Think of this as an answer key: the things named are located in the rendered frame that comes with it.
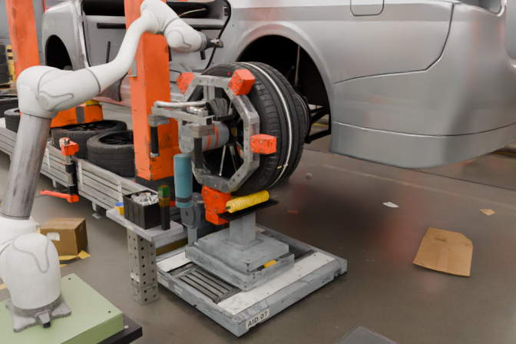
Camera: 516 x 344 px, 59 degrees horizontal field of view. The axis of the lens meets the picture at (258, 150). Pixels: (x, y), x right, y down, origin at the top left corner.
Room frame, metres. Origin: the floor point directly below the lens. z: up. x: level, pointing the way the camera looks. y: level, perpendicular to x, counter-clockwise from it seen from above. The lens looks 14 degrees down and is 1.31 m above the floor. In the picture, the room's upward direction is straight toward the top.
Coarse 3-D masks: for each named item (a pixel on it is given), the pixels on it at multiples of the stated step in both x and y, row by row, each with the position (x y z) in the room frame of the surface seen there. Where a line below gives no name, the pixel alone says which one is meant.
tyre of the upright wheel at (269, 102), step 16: (224, 64) 2.19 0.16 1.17; (240, 64) 2.19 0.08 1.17; (256, 64) 2.23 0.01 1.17; (256, 80) 2.07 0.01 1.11; (256, 96) 2.02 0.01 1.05; (272, 96) 2.04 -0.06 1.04; (288, 96) 2.10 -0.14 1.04; (272, 112) 1.99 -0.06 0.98; (288, 112) 2.05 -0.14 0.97; (272, 128) 1.96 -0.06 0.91; (288, 128) 2.03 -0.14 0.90; (304, 128) 2.10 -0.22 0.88; (288, 144) 2.02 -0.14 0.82; (272, 160) 1.97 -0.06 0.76; (288, 160) 2.05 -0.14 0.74; (256, 176) 2.02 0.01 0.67; (272, 176) 2.03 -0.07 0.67; (288, 176) 2.15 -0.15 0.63; (240, 192) 2.10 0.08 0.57
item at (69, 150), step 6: (66, 138) 3.54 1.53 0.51; (60, 144) 3.53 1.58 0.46; (72, 144) 3.33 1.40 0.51; (66, 150) 3.30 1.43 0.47; (72, 150) 3.33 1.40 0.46; (42, 192) 3.48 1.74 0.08; (48, 192) 3.46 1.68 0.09; (54, 192) 3.45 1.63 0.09; (66, 198) 3.35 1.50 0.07; (72, 198) 3.31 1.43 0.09; (78, 198) 3.34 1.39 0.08
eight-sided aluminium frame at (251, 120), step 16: (192, 80) 2.22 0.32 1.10; (208, 80) 2.13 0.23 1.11; (224, 80) 2.05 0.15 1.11; (192, 96) 2.25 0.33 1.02; (240, 96) 2.04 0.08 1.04; (240, 112) 1.97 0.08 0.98; (256, 112) 1.99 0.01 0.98; (256, 128) 1.96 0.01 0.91; (192, 160) 2.24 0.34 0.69; (256, 160) 1.96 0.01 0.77; (208, 176) 2.21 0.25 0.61; (240, 176) 1.98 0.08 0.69; (224, 192) 2.06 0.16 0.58
